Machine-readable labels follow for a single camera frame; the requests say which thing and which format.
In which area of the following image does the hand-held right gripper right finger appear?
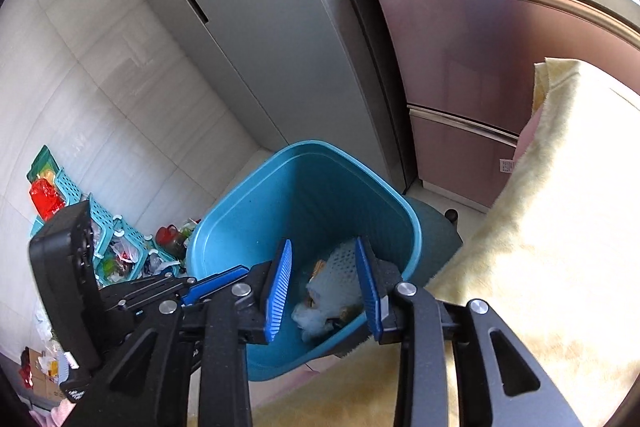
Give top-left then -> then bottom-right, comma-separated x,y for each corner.
355,236 -> 583,427

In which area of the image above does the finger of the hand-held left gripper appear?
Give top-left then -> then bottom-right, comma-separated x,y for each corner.
102,265 -> 250,323

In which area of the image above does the grey refrigerator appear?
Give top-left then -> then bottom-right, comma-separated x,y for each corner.
97,0 -> 406,188

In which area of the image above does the white foam fruit net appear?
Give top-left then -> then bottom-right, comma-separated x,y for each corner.
305,239 -> 381,323

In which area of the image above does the cardboard box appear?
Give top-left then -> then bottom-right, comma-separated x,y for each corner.
20,347 -> 73,404

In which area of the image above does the glossy brown cabinet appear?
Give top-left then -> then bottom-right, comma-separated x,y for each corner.
372,0 -> 640,214

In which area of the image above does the red jar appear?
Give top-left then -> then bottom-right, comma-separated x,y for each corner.
156,224 -> 188,259

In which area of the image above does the green snack packet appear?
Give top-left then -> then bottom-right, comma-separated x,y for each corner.
27,145 -> 64,184

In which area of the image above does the blue plastic trash bin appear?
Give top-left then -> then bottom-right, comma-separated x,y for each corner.
186,139 -> 423,383

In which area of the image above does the white plastic bag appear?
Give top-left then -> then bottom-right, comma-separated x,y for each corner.
111,237 -> 142,264

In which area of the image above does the yellow fleece blanket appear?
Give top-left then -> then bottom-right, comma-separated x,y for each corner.
250,57 -> 640,427

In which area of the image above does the red snack packet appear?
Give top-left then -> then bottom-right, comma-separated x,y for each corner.
28,181 -> 67,221

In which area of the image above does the crumpled white tissue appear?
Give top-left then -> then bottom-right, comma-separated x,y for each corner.
291,302 -> 337,343

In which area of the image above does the teal plastic basket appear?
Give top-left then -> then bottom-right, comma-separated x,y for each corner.
52,168 -> 85,208
87,193 -> 153,285
147,234 -> 190,275

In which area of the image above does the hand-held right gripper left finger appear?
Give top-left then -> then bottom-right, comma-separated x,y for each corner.
65,238 -> 293,427

